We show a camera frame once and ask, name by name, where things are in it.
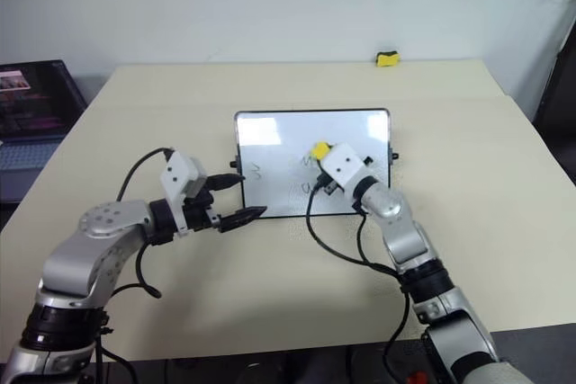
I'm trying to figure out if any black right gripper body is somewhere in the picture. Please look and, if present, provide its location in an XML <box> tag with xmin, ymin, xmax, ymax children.
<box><xmin>313</xmin><ymin>155</ymin><xmax>375</xmax><ymax>200</ymax></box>

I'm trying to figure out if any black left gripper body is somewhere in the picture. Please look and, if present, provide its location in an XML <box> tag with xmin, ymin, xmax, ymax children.
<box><xmin>182</xmin><ymin>189</ymin><xmax>222</xmax><ymax>234</ymax></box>

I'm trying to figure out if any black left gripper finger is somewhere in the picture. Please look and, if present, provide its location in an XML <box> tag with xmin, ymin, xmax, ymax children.
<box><xmin>218</xmin><ymin>206</ymin><xmax>268</xmax><ymax>235</ymax></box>
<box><xmin>206</xmin><ymin>172</ymin><xmax>247</xmax><ymax>192</ymax></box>

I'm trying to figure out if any small yellow eraser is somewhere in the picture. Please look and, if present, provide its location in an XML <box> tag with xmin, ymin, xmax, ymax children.
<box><xmin>311</xmin><ymin>140</ymin><xmax>335</xmax><ymax>161</ymax></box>

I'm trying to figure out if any black-framed whiteboard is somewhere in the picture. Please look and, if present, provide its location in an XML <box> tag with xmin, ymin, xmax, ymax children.
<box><xmin>229</xmin><ymin>107</ymin><xmax>400</xmax><ymax>220</ymax></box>

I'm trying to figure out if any yellow and black sponge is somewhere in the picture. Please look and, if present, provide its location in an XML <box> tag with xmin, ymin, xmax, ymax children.
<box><xmin>375</xmin><ymin>49</ymin><xmax>402</xmax><ymax>68</ymax></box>

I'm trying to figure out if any open laptop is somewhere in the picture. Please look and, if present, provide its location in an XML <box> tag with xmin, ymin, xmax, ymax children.
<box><xmin>0</xmin><ymin>58</ymin><xmax>89</xmax><ymax>203</ymax></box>

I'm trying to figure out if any dark panel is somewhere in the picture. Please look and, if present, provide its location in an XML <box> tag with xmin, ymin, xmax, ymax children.
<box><xmin>532</xmin><ymin>14</ymin><xmax>576</xmax><ymax>142</ymax></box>

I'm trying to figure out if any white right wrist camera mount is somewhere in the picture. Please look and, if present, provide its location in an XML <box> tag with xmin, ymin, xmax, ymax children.
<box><xmin>321</xmin><ymin>142</ymin><xmax>375</xmax><ymax>191</ymax></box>

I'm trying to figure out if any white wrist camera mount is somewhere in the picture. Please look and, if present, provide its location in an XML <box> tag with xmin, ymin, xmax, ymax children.
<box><xmin>158</xmin><ymin>149</ymin><xmax>209</xmax><ymax>237</ymax></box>
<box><xmin>321</xmin><ymin>142</ymin><xmax>375</xmax><ymax>191</ymax></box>

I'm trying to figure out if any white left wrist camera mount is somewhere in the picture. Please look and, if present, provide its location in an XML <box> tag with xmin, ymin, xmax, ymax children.
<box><xmin>158</xmin><ymin>149</ymin><xmax>209</xmax><ymax>237</ymax></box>

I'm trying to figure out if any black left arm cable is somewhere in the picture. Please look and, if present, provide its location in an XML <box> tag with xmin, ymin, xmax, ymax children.
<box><xmin>101</xmin><ymin>147</ymin><xmax>176</xmax><ymax>300</ymax></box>

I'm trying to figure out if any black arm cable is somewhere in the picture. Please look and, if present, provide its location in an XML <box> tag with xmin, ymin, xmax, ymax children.
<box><xmin>101</xmin><ymin>147</ymin><xmax>176</xmax><ymax>300</ymax></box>
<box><xmin>305</xmin><ymin>179</ymin><xmax>413</xmax><ymax>384</ymax></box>

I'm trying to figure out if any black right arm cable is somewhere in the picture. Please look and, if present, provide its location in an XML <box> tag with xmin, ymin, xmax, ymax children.
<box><xmin>305</xmin><ymin>179</ymin><xmax>413</xmax><ymax>384</ymax></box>

